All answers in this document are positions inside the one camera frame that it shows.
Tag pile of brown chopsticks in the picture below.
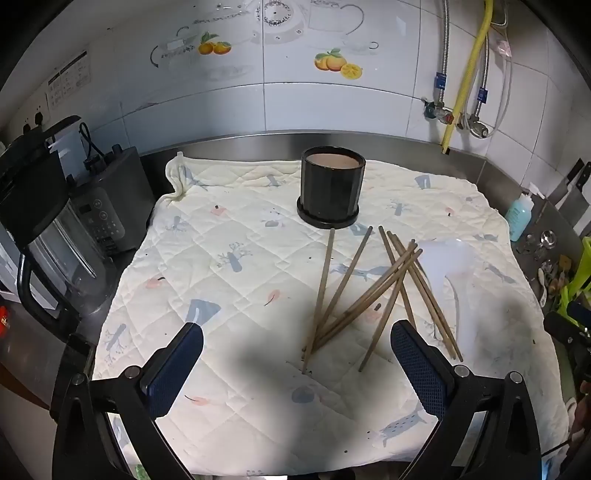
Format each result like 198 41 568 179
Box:
301 224 464 374

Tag braided steel hose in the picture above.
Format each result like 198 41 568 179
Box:
475 28 491 121
434 0 451 104

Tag steel cleaver with black handle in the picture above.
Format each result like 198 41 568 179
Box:
560 161 591 232
553 158 585 209

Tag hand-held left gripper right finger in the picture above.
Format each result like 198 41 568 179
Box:
390 319 541 480

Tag grey appliance with control panel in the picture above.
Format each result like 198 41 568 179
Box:
69 147 156 254

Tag green plastic rack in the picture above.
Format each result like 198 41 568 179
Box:
556 237 591 315

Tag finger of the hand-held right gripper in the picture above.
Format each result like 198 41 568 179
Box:
543 310 591 352

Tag paper wall label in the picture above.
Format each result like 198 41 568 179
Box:
46 50 91 112

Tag black utensil holder cup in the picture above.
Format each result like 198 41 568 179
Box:
296 146 366 228

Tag white quilted printed mat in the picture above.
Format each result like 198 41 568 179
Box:
92 152 571 478

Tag black appliance housing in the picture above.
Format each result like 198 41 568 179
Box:
0 116 85 243

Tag blue soap bottle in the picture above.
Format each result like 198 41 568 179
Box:
504 185 536 243

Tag white plastic spoon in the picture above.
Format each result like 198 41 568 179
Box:
417 237 478 289

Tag glass jug with black handle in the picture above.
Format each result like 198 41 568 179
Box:
17 198 118 324

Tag metal wall valve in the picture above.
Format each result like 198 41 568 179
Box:
457 113 490 139
422 97 456 126

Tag black power cable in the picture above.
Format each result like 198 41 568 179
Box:
78 122 122 172

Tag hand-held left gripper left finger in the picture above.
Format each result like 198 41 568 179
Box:
52 322 205 480

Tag cluttered metal kitchen tools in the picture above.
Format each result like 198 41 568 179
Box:
516 228 560 260

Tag yellow gas hose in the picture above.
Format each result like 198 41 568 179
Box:
441 0 496 156

